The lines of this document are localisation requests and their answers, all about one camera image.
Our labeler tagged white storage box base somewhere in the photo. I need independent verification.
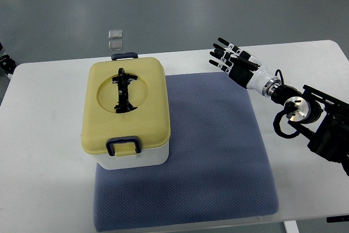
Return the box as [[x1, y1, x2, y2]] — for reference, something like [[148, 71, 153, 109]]
[[92, 136, 169, 170]]

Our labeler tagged black table bracket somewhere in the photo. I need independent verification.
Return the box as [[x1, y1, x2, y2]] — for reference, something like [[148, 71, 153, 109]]
[[326, 215, 349, 223]]

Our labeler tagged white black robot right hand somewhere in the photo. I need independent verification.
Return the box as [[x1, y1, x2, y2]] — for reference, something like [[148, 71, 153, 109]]
[[209, 38, 282, 97]]

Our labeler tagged blue grey fabric mat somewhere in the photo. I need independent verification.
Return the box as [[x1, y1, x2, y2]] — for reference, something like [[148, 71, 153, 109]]
[[93, 72, 279, 231]]

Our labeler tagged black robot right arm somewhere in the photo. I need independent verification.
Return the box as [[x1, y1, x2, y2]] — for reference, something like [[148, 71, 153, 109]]
[[270, 69, 348, 173]]

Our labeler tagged white table leg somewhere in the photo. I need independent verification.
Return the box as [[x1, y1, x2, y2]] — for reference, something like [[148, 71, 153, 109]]
[[283, 220, 299, 233]]

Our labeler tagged yellow box lid black handle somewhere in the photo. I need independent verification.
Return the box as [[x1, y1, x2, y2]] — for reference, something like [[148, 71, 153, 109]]
[[81, 57, 171, 157]]

